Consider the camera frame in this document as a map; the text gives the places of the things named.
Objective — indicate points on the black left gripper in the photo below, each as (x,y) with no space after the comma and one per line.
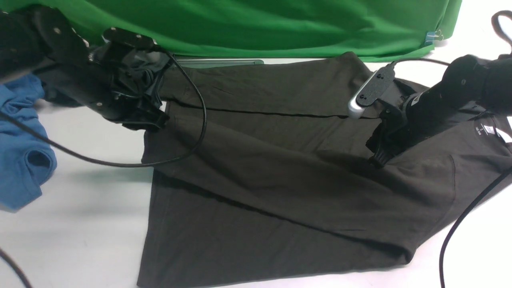
(134,115)

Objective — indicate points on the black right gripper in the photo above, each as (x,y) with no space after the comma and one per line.
(419,118)

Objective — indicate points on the gray long-sleeve top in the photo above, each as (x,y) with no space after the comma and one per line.
(281,187)

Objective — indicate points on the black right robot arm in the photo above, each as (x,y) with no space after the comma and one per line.
(469,86)

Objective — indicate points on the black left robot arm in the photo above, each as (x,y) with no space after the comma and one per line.
(40,40)

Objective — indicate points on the dark teal crumpled shirt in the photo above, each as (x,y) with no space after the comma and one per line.
(126,73)

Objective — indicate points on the green backdrop cloth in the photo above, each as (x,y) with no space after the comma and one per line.
(375,30)

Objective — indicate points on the blue binder clip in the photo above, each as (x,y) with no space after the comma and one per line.
(433,36)

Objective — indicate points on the blue crumpled t-shirt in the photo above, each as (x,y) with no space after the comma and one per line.
(26,163)

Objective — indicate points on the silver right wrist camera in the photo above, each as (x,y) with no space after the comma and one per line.
(373,89)

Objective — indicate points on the metal table cable hatch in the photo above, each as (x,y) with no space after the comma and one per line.
(204,64)

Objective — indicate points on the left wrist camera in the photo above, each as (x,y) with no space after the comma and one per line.
(129,39)

